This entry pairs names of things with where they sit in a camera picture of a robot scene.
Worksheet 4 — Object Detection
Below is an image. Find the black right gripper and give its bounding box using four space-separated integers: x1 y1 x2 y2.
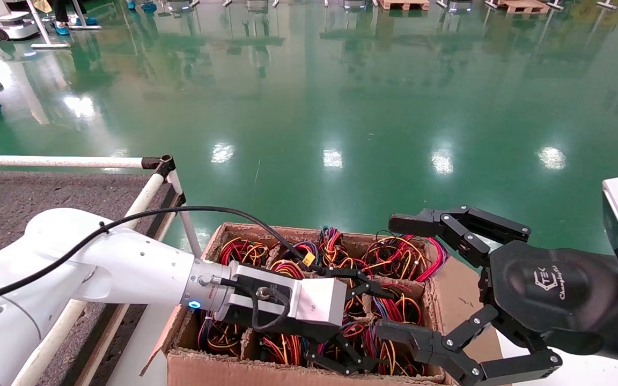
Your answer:
375 205 618 386

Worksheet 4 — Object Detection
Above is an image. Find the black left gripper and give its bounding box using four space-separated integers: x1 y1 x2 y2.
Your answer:
217 265 398 376

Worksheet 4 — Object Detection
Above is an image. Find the brown cardboard compartment box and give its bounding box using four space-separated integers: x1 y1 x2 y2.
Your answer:
140 222 503 386

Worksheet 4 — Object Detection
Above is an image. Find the white pipe table leg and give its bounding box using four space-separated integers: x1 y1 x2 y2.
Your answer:
168 172 203 259

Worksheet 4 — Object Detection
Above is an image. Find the wooden pallet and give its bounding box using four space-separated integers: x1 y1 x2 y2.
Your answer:
497 0 550 14
379 0 430 11

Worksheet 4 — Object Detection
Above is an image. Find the dark grey foam table mat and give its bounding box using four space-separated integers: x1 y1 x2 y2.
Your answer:
0 170 173 386

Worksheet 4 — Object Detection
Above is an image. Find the white background table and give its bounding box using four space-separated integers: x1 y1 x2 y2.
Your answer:
25 0 101 49

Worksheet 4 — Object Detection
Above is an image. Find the seated person yellow coat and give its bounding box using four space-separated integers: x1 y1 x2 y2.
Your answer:
51 0 99 36

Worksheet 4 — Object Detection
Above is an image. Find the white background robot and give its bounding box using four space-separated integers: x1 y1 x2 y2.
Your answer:
0 0 39 41

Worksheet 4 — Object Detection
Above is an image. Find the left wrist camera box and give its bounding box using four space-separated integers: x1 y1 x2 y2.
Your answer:
229 263 348 328

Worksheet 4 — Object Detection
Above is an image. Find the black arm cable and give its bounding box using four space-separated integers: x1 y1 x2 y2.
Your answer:
0 206 320 333

